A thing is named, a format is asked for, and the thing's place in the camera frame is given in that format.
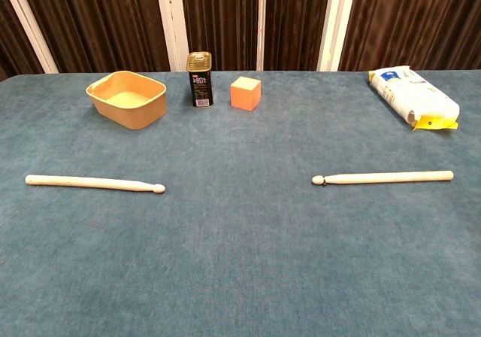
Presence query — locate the wooden drumstick with dark ring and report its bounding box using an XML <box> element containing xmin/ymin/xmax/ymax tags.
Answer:
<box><xmin>311</xmin><ymin>170</ymin><xmax>455</xmax><ymax>186</ymax></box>

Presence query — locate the plain wooden drumstick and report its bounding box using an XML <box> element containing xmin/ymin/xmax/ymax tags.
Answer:
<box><xmin>25</xmin><ymin>175</ymin><xmax>166</xmax><ymax>194</ymax></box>

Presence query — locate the orange cube block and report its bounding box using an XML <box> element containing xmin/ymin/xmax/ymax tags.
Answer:
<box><xmin>229</xmin><ymin>76</ymin><xmax>262</xmax><ymax>111</ymax></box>

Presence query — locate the black and gold tin can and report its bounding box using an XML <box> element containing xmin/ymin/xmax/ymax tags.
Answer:
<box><xmin>186</xmin><ymin>51</ymin><xmax>215</xmax><ymax>109</ymax></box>

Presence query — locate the kraft paper food bowl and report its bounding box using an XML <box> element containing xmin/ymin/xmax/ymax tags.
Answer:
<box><xmin>85</xmin><ymin>70</ymin><xmax>168</xmax><ymax>130</ymax></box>

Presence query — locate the white and yellow packaged bag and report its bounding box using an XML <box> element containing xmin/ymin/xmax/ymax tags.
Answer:
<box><xmin>368</xmin><ymin>65</ymin><xmax>461</xmax><ymax>132</ymax></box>

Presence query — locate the dark brown curtain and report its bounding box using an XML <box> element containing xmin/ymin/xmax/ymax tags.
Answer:
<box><xmin>0</xmin><ymin>0</ymin><xmax>481</xmax><ymax>82</ymax></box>

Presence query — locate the white frame post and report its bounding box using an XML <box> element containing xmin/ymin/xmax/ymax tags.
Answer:
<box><xmin>0</xmin><ymin>0</ymin><xmax>59</xmax><ymax>74</ymax></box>
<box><xmin>316</xmin><ymin>0</ymin><xmax>358</xmax><ymax>72</ymax></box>
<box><xmin>154</xmin><ymin>0</ymin><xmax>190</xmax><ymax>72</ymax></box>
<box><xmin>256</xmin><ymin>0</ymin><xmax>268</xmax><ymax>71</ymax></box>

